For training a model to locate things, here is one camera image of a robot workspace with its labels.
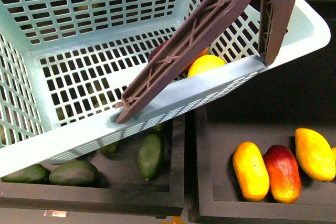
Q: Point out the yellow lemon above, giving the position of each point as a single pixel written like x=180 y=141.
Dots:
x=205 y=63

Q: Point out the brown basket handle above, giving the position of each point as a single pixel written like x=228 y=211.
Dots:
x=202 y=27

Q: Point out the light blue plastic basket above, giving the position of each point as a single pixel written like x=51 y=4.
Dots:
x=65 y=64

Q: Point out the green avocado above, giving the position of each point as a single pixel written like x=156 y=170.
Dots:
x=150 y=156
x=75 y=173
x=35 y=174

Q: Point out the black fruit display tray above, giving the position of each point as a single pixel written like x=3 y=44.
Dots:
x=197 y=179

